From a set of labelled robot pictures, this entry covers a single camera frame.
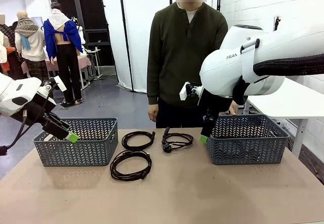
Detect small white desk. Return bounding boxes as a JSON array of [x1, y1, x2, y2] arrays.
[[85, 48, 103, 81]]

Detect person's left hand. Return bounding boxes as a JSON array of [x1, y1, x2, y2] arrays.
[[227, 100, 239, 116]]

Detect white backdrop screen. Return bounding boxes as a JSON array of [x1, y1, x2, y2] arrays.
[[99, 0, 221, 93]]

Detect person in green shirt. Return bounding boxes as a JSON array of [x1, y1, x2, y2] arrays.
[[146, 0, 239, 129]]

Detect mannequin in blue jacket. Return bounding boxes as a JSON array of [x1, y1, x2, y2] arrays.
[[43, 2, 84, 105]]

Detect large white table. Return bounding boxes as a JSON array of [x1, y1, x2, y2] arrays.
[[244, 77, 324, 159]]

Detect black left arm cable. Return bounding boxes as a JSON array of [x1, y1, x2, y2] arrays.
[[0, 83, 58, 156]]

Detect black loosely power cord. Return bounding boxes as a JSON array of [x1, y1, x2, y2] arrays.
[[161, 127, 194, 154]]

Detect black braided right arm sleeve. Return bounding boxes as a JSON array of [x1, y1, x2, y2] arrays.
[[232, 54, 324, 105]]

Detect large black cable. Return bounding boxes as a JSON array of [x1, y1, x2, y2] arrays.
[[109, 150, 153, 181]]

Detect person's right forearm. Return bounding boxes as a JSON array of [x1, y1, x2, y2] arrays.
[[147, 77, 160, 105]]

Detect person's right hand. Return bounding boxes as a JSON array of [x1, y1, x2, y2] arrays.
[[148, 103, 159, 123]]

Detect white mannequin torso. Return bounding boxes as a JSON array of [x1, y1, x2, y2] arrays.
[[75, 25, 87, 53]]

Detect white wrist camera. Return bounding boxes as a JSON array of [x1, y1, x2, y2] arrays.
[[179, 81, 203, 102], [52, 76, 67, 92]]

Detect black grid door panel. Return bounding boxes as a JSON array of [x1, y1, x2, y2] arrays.
[[49, 0, 116, 67]]

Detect table with pink cloth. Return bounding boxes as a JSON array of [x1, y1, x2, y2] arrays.
[[21, 55, 92, 91]]

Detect black backdrop frame pole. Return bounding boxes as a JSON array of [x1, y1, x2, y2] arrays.
[[98, 0, 135, 92]]

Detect gray plastic mesh basket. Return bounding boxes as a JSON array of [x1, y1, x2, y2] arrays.
[[32, 118, 119, 167], [204, 114, 290, 166]]

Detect bystander with plaid scarf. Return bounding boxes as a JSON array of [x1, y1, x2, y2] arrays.
[[0, 13, 26, 80]]

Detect thin black USB cable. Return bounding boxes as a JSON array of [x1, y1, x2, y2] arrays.
[[121, 131, 156, 151]]

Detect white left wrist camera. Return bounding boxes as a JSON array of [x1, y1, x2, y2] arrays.
[[52, 76, 67, 92]]

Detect mannequin with patterned scarf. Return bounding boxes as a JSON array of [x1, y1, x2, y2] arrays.
[[14, 10, 50, 82]]

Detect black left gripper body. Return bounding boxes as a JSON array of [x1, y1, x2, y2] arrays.
[[42, 112, 71, 140]]

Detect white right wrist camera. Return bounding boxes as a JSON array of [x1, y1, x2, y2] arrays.
[[179, 81, 203, 102]]

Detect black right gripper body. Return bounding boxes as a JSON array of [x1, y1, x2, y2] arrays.
[[198, 88, 232, 120]]

